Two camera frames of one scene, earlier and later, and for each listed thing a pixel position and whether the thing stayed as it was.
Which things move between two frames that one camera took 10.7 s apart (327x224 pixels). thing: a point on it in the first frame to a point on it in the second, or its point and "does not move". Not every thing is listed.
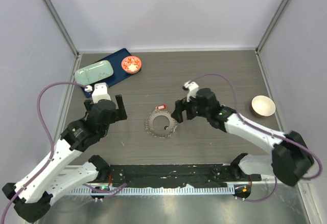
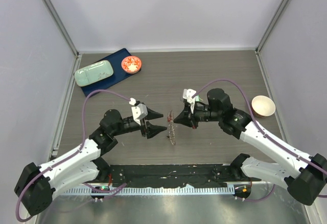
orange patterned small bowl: x=131 y=64 does not move
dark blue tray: x=118 y=74 does not move
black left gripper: x=121 y=110 to x=151 y=130
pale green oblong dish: x=91 y=73 does not move
